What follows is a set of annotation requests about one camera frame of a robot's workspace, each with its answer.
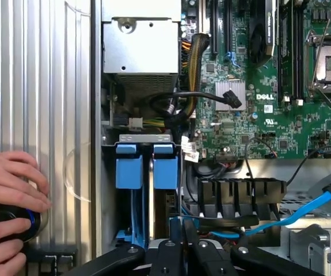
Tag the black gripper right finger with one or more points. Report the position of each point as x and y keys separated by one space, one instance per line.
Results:
x=208 y=258

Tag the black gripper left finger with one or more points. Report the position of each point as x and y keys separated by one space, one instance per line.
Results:
x=165 y=258

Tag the person's left hand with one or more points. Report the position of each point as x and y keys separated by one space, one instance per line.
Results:
x=7 y=178

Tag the white barcode tag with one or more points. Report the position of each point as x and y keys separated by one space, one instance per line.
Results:
x=188 y=143
x=191 y=157

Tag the grey metal drive cage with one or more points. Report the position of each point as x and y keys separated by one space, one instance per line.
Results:
x=312 y=247

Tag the open grey PC case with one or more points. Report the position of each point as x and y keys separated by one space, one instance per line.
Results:
x=271 y=169

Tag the blue drive caddies in bay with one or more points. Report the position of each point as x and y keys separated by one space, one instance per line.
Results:
x=145 y=138

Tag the white plastic plug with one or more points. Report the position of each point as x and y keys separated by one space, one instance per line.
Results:
x=135 y=123

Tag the green Dell motherboard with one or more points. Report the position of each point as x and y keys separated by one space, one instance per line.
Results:
x=283 y=129

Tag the silver chipset heat sink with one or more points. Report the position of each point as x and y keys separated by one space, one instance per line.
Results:
x=221 y=86

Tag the grey power supply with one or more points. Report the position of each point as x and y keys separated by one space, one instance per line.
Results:
x=139 y=49

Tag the black RAM slot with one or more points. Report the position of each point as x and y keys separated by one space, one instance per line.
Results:
x=290 y=57
x=301 y=57
x=295 y=57

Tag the black expansion slot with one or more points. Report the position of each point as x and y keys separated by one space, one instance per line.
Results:
x=214 y=26
x=228 y=26

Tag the white expansion slot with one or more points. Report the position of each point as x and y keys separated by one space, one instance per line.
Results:
x=202 y=14

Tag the black finned plastic bracket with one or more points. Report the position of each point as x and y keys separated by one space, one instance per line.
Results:
x=240 y=210

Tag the small black bracket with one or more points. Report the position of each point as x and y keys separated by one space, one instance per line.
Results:
x=38 y=254

